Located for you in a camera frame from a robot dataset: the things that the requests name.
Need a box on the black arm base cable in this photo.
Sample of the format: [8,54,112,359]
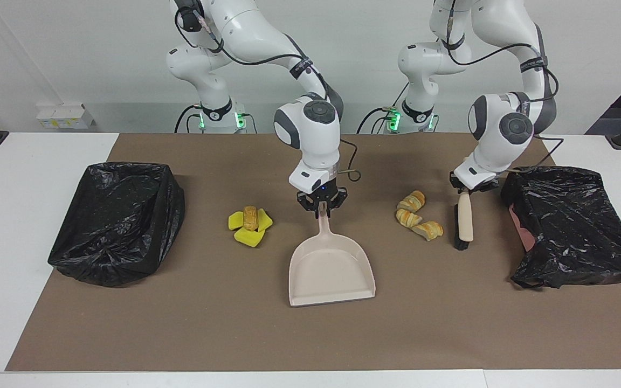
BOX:
[356,107,397,134]
[175,104,203,134]

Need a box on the black garbage bag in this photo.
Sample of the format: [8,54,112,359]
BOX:
[500,165,621,290]

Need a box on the bin lined with black bag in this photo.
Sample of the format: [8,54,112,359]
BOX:
[47,162,186,287]

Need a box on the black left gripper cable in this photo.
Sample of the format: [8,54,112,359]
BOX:
[440,0,565,176]

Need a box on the beige brush with black bristles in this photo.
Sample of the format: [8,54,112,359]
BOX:
[453,191,475,251]

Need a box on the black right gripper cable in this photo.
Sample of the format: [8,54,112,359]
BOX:
[173,0,361,182]

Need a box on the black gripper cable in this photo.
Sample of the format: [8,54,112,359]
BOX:
[440,0,565,176]
[173,0,361,182]

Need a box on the black left arm base cable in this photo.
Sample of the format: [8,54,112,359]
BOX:
[356,107,397,134]

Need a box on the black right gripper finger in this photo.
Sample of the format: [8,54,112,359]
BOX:
[322,186,348,219]
[296,191,320,218]

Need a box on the pink plastic bin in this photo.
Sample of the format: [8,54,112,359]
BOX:
[508,205,536,253]

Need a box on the beige plastic dustpan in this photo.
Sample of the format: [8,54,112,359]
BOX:
[288,211,377,308]

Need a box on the brown table mat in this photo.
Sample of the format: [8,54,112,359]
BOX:
[5,133,621,372]

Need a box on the black right arm base cable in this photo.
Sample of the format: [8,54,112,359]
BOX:
[175,104,203,134]

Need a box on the white wall socket box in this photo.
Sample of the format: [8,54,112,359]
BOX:
[36,102,95,130]

